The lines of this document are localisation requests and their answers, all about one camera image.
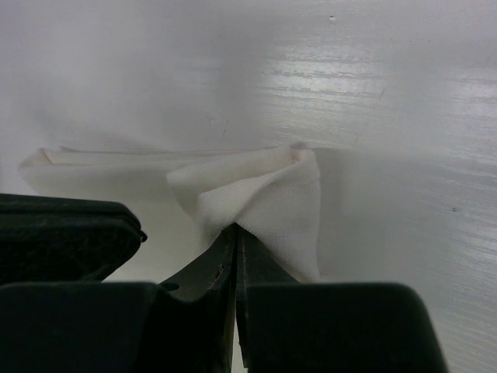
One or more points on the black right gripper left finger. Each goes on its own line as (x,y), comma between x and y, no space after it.
(202,320)

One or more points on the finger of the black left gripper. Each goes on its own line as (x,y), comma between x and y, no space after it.
(49,239)

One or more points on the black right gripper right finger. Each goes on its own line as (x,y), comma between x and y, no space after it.
(263,288)

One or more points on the white cloth napkin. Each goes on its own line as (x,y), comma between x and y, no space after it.
(184,200)

